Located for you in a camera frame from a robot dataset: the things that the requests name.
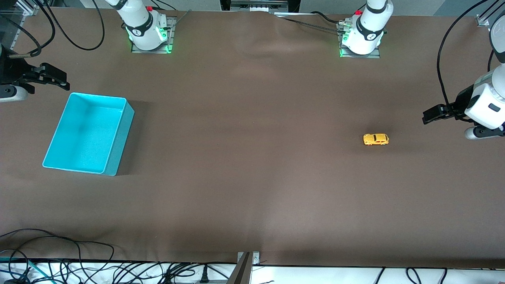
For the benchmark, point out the grey metal bracket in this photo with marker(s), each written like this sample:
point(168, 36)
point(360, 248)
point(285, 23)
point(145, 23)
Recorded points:
point(255, 258)

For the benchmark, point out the aluminium frame rail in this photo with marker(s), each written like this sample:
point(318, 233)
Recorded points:
point(482, 19)
point(25, 5)

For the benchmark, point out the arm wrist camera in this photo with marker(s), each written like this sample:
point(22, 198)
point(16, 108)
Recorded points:
point(479, 133)
point(14, 93)

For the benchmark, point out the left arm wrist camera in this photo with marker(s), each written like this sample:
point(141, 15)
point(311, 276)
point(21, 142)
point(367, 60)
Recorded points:
point(479, 133)

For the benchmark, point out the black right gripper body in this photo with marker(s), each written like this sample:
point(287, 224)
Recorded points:
point(12, 70)

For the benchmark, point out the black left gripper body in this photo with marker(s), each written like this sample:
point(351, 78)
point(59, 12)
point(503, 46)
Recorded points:
point(460, 101)

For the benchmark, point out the brown table cover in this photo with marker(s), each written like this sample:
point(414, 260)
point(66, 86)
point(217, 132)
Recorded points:
point(252, 177)

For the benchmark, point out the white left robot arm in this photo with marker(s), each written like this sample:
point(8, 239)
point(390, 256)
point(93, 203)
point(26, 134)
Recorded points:
point(369, 27)

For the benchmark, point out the yellow beetle toy car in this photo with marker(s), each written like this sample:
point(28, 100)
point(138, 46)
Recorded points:
point(375, 139)

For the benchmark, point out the black power plug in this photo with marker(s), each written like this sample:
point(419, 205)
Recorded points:
point(204, 276)

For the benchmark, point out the cyan plastic bin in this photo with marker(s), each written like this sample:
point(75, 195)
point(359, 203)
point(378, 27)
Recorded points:
point(83, 134)

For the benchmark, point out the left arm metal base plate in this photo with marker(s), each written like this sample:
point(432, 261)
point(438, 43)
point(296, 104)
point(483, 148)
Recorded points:
point(374, 54)

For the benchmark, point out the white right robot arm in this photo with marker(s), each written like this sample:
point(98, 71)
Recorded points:
point(142, 27)

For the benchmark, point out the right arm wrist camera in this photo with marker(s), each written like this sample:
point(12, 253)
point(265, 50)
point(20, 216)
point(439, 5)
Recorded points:
point(14, 93)

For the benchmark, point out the dark grey stand pole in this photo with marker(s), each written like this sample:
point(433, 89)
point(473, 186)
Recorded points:
point(241, 272)

